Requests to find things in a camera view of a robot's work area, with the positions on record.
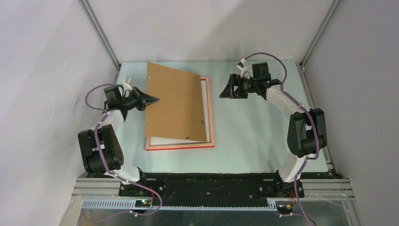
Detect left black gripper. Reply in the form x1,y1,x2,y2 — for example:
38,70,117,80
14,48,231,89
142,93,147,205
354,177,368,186
120,87,159,112

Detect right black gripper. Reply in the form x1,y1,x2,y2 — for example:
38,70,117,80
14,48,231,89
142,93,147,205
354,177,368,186
219,74,258,99

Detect brown cardboard backing board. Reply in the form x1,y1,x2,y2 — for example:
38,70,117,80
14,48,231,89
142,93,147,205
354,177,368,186
144,63,207,142

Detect colourful printed photo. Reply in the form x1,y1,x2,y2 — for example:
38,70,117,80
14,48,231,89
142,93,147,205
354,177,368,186
149,80,210,146

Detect orange wooden picture frame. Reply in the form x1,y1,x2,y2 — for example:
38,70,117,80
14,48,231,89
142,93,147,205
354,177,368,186
145,76,215,152

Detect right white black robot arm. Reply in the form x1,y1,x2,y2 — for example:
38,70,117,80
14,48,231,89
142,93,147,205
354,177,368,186
219,59,327,197

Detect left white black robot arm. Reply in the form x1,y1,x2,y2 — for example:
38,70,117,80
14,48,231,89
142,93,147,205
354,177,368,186
78,83,159,196

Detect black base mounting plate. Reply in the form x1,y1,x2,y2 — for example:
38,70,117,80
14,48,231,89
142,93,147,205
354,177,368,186
119,172,304,204

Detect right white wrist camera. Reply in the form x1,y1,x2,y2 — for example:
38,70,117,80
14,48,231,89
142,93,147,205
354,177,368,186
237,58,250,78

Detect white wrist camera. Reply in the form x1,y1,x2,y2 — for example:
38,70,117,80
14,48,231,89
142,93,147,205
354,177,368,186
237,58,250,78
122,77,133,90

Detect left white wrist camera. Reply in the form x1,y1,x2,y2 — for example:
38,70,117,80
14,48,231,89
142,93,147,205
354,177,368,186
122,77,133,90

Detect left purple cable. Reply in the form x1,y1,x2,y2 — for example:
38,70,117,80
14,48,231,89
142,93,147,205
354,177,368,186
85,83,163,217

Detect purple cable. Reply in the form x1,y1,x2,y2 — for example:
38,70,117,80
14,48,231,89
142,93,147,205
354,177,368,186
85,83,163,217
243,52,321,226

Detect aluminium front rail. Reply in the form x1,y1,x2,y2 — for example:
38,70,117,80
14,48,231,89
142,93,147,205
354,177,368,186
72,178,355,211

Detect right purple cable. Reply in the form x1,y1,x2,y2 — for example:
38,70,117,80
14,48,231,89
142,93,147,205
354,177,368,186
243,52,321,226

